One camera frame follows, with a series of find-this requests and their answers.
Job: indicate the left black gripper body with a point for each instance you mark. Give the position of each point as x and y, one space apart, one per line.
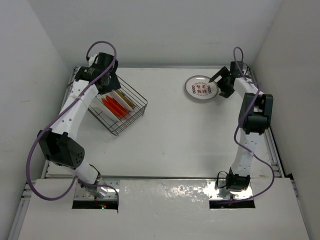
111 85

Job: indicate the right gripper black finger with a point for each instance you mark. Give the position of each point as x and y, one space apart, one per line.
223 73
226 94

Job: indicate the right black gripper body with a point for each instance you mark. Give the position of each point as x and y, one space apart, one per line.
222 83

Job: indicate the orange plate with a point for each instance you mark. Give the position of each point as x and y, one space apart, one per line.
110 99
113 108

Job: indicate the orange plate front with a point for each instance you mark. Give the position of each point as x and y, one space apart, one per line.
113 108

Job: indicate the dark plate with gold pattern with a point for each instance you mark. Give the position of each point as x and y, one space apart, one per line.
127 100

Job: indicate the white plate with red characters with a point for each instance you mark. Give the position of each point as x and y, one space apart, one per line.
199 89

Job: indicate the white plate with teal rim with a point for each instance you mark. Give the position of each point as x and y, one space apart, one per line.
122 102

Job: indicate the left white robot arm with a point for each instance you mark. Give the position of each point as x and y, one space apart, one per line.
58 143

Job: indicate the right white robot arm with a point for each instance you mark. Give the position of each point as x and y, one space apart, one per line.
254 119

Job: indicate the white front cover board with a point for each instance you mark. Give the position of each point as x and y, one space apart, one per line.
167 210

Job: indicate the grey wire dish rack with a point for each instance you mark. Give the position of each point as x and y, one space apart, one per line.
112 123

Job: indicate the aluminium table edge rail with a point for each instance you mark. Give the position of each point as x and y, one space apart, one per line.
268 172

